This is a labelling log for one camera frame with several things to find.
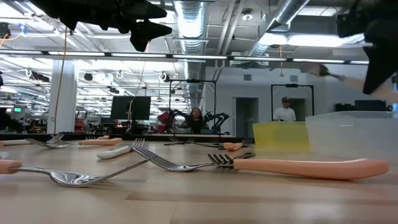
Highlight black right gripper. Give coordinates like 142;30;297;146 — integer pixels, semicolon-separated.
353;0;398;96

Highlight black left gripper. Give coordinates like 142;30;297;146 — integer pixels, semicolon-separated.
29;0;174;53

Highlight black equipment shelf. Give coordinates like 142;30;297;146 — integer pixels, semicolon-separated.
334;99;393;113

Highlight clear plastic bin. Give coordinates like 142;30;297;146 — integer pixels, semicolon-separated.
305;111;398;161

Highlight bright ceiling light panel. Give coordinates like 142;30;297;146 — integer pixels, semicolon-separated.
257;30;373;48

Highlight black monitor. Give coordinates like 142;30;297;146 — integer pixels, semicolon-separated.
110;95;152;121

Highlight red background machine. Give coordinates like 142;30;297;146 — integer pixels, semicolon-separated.
157;111;175;134

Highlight person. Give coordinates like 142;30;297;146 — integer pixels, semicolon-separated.
185;107;210;134
272;96;297;122

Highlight white building column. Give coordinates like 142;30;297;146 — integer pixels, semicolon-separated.
46;60;79;134

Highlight yellow plastic bin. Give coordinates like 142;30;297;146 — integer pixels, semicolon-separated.
252;121;311;150

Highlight grey door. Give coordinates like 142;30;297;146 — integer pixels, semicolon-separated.
234;96;259;138

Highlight black ceiling box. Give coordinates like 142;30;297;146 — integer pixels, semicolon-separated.
0;22;12;39

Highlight silver spoon in front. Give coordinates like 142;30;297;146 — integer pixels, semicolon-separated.
0;159;149;189

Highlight black rail with light strips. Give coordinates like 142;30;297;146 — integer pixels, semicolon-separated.
0;49;398;66

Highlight silver ventilation duct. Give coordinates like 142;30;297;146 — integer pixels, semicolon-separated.
247;0;312;58
172;0;210;108

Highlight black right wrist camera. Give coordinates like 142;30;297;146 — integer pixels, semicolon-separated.
335;12;368;39

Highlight black gantry frame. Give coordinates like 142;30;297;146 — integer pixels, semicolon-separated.
169;79;218;137
270;83;315;123

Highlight yellow power cable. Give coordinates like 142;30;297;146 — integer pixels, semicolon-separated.
53;26;68;134

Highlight black metal table frame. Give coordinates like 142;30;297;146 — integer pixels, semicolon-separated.
0;133;254;144

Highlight orange-handled dark-headed fork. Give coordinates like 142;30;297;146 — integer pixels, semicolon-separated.
223;139;244;152

